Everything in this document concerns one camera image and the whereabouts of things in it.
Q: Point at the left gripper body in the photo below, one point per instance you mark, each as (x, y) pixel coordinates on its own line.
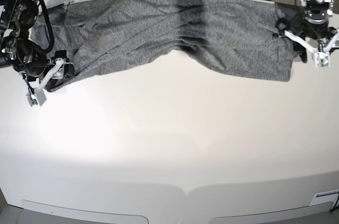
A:
(305, 44)

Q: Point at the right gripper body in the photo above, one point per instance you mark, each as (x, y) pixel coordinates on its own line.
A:
(37, 74)

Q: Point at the grey long-sleeve T-shirt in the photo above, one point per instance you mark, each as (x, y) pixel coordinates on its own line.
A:
(232, 37)

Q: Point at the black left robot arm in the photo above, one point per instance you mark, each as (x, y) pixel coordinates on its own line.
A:
(310, 31)

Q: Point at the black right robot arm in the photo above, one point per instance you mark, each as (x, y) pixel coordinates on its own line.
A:
(26, 57)

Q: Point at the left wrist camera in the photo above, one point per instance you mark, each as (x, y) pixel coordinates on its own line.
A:
(322, 59)

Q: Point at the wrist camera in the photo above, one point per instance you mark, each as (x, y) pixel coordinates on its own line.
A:
(322, 59)
(36, 96)

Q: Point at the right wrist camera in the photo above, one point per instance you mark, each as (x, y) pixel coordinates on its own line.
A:
(36, 96)

